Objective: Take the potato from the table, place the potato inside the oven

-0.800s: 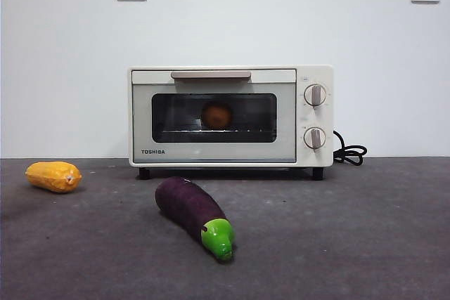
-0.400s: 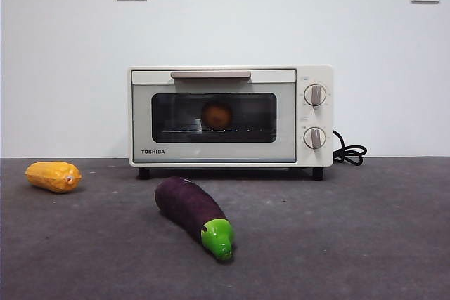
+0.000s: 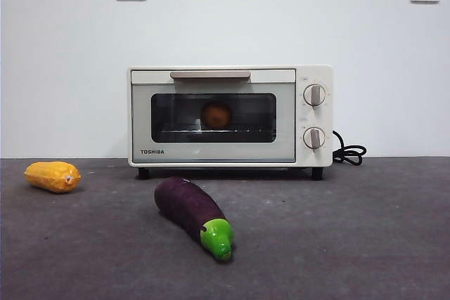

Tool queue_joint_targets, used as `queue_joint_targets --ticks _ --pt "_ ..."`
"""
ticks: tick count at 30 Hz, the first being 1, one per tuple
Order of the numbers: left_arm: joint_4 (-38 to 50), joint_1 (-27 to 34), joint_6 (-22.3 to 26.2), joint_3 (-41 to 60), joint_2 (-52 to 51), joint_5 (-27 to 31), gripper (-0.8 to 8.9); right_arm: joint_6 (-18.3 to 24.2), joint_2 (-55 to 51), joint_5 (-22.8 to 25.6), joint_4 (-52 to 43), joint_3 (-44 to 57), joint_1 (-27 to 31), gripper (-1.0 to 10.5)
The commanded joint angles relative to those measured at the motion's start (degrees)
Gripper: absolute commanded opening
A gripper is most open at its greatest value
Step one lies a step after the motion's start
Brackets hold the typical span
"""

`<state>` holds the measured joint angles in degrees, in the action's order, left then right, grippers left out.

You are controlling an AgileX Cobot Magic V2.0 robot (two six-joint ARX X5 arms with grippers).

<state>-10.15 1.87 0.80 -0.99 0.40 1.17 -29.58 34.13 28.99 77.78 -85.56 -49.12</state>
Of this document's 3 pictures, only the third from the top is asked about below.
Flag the brown potato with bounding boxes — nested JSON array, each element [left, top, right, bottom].
[[200, 102, 232, 130]]

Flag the white glass oven door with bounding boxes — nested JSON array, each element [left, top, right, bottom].
[[130, 69, 297, 164]]

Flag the beige oven knob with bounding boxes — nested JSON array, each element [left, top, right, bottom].
[[302, 84, 327, 107], [302, 126, 327, 150]]

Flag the white toaster oven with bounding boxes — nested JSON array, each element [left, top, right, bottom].
[[127, 64, 333, 180]]

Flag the purple eggplant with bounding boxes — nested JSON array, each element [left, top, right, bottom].
[[154, 176, 235, 262]]

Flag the yellow corn cob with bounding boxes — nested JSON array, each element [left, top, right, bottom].
[[24, 161, 82, 194]]

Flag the black oven power cable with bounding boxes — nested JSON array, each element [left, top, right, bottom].
[[332, 129, 368, 167]]

